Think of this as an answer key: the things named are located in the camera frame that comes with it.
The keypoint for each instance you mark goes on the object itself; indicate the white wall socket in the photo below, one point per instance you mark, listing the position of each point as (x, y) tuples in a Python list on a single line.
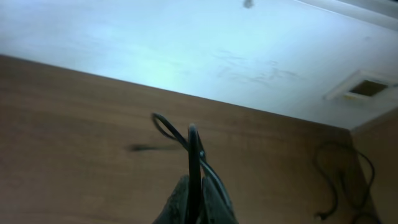
[(362, 85)]

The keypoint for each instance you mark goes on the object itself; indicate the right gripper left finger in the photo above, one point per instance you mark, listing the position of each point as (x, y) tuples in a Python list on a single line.
[(175, 209)]

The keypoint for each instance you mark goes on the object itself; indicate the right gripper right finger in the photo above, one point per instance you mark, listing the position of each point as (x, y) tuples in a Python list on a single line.
[(214, 211)]

